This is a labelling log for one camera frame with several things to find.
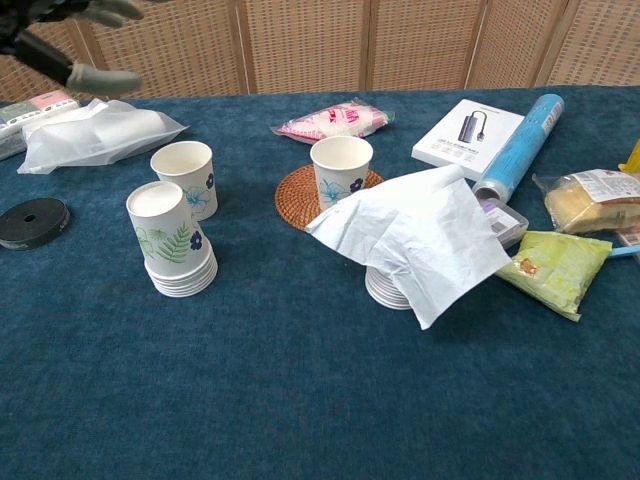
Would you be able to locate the pink white snack bag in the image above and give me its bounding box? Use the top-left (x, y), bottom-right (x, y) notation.
top-left (271, 97), bottom-right (395, 146)

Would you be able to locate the wood rattan folding screen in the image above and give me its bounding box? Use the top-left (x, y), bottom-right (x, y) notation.
top-left (0, 0), bottom-right (640, 103)

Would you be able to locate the black round disc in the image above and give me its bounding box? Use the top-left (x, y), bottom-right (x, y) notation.
top-left (0, 197), bottom-right (71, 251)

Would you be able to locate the white usb hub box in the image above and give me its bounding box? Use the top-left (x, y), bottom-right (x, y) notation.
top-left (411, 98), bottom-right (526, 184)

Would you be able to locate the white tissue paper sheet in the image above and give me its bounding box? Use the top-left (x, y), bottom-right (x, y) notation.
top-left (305, 164), bottom-right (512, 332)

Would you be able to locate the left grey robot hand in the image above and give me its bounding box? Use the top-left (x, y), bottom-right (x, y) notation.
top-left (0, 0), bottom-right (146, 99)

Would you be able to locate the pink green tissue multipack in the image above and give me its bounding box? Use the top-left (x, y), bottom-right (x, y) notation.
top-left (0, 89), bottom-right (81, 161)

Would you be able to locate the blue plastic wrap roll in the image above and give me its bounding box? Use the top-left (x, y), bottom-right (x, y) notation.
top-left (472, 92), bottom-right (566, 204)

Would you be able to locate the bread in clear wrapper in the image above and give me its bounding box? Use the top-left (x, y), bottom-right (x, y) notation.
top-left (531, 168), bottom-right (640, 235)

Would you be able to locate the blue flower paper cup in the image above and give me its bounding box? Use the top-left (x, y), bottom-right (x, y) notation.
top-left (309, 135), bottom-right (375, 211)
top-left (150, 140), bottom-right (220, 222)

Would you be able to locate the blue fabric covered table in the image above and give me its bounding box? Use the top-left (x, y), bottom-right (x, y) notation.
top-left (0, 85), bottom-right (640, 480)

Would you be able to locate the green snack packet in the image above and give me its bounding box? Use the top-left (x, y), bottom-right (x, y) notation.
top-left (494, 230), bottom-right (614, 323)

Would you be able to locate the yellow snack bag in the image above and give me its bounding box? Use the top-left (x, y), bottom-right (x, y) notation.
top-left (618, 139), bottom-right (640, 174)

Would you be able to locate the fern print paper cup stack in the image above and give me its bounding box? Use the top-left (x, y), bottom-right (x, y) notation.
top-left (125, 180), bottom-right (219, 299)

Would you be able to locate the small purple clear box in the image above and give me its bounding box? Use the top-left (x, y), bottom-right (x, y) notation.
top-left (477, 196), bottom-right (530, 250)

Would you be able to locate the frosted plastic zip bag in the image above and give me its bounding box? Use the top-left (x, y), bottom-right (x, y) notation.
top-left (17, 98), bottom-right (190, 175)

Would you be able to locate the round brown rattan coaster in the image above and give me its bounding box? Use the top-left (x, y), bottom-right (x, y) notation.
top-left (274, 164), bottom-right (385, 232)

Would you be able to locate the white paper cup stack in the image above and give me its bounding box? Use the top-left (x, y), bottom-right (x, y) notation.
top-left (364, 266), bottom-right (414, 311)

